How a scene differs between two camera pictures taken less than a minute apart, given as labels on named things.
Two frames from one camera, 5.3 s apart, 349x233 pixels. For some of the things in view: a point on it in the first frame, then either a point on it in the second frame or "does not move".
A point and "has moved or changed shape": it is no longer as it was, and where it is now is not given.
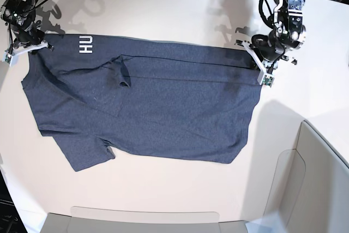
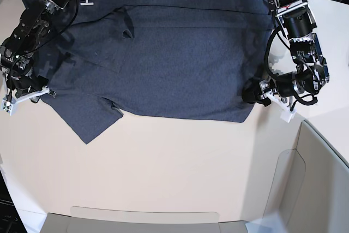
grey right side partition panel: (323, 207) does not move
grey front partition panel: (58, 223) does not move
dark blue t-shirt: (176, 99) has moved or changed shape
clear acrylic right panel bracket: (287, 184) does not move
